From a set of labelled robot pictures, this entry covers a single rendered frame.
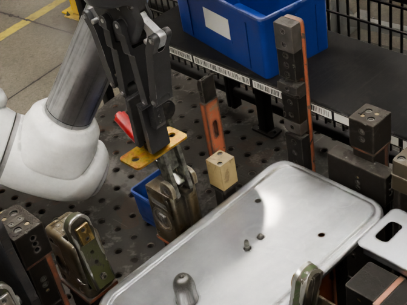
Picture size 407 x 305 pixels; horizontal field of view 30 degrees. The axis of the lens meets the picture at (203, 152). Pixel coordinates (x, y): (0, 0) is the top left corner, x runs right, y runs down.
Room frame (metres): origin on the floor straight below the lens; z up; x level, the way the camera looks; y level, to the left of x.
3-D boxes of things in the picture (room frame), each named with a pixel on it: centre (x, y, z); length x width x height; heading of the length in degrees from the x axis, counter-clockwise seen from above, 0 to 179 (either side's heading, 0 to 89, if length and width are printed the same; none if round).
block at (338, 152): (0.97, -0.25, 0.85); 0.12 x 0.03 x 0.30; 38
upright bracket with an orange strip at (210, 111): (1.00, -0.02, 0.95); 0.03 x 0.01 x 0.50; 128
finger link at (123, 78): (0.77, 0.07, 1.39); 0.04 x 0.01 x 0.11; 128
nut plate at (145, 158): (0.75, 0.06, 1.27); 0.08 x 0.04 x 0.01; 128
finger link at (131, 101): (0.76, 0.07, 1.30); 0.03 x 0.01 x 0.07; 128
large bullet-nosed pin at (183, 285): (0.74, 0.06, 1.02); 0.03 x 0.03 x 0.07
